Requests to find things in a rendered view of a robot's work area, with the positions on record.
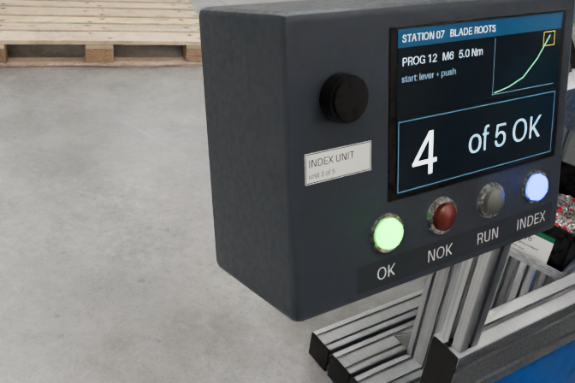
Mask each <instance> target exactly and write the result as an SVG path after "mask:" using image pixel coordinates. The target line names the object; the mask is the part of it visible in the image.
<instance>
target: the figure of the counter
mask: <svg viewBox="0 0 575 383"><path fill-rule="evenodd" d="M452 137H453V109H450V110H447V111H442V112H438V113H434V114H429V115H421V116H417V117H412V118H408V119H404V120H399V121H397V143H396V196H399V195H401V194H405V193H408V192H413V191H416V190H420V189H423V188H426V187H429V186H435V185H438V184H441V183H444V182H448V181H450V180H451V160H452Z"/></svg>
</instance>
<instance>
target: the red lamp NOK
mask: <svg viewBox="0 0 575 383"><path fill-rule="evenodd" d="M456 217H457V207H456V204H455V202H454V201H453V200H452V199H451V198H449V197H439V198H437V200H436V201H435V202H434V203H433V204H431V206H430V209H429V211H428V214H427V226H428V228H429V230H430V231H431V232H432V233H435V234H444V233H446V232H447V231H449V230H450V228H451V227H452V226H453V224H454V223H455V221H456Z"/></svg>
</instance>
